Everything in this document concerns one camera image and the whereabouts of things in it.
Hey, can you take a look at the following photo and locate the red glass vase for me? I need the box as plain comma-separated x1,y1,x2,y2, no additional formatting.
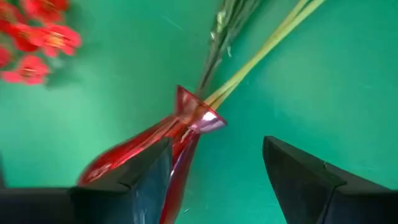
76,84,228,224

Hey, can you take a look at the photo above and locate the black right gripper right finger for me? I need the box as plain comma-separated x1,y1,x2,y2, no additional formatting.
262,135,398,224

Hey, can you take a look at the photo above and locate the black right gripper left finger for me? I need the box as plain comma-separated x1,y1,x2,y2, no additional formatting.
0,136,174,224

